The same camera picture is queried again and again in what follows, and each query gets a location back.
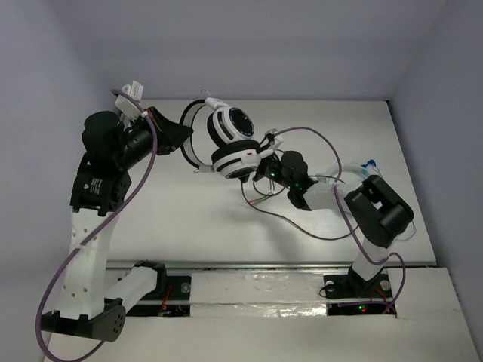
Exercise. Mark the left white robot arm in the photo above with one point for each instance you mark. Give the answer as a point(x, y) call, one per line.
point(87, 308)

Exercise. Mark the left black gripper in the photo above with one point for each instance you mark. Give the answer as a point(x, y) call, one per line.
point(160, 133)

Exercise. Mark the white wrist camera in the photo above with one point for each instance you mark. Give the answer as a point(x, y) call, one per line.
point(129, 106)
point(271, 142)

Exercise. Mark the white black headphones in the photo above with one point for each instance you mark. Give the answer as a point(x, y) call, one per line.
point(238, 155)

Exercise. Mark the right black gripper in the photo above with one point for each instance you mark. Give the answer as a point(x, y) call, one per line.
point(263, 164)

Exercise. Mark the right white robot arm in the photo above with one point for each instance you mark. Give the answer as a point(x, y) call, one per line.
point(373, 211)

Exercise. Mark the teal cat-ear headphones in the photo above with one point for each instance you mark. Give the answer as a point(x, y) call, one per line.
point(362, 170)

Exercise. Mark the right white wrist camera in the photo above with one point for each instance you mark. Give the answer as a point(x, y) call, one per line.
point(271, 142)

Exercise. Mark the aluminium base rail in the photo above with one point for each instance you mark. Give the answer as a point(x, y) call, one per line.
point(394, 293)

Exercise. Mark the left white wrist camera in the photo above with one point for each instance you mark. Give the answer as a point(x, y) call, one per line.
point(129, 106)

